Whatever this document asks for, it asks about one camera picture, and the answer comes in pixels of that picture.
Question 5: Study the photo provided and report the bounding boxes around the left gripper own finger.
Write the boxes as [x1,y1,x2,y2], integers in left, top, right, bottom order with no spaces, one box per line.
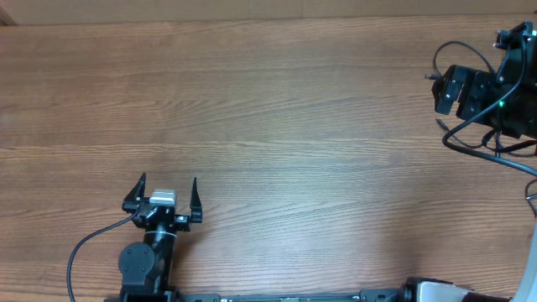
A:
[122,173,146,212]
[190,177,203,223]

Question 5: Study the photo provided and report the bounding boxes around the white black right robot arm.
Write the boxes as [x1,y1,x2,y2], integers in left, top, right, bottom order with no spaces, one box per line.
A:
[398,60,536,302]

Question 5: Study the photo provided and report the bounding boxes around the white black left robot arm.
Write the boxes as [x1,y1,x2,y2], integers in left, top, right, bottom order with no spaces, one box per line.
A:
[118,174,203,301]

